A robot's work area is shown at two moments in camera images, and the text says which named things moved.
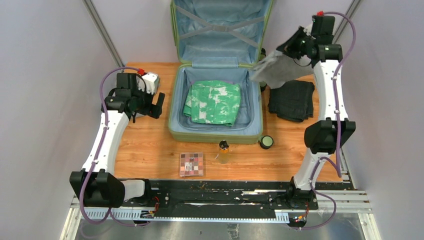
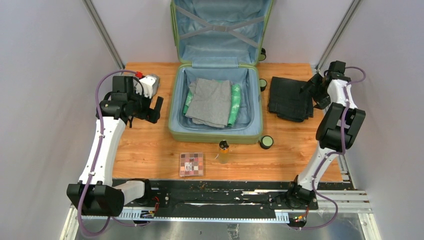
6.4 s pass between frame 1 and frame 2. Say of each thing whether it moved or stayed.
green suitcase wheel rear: stayed
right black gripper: moved
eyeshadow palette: stayed
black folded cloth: stayed
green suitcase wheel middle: stayed
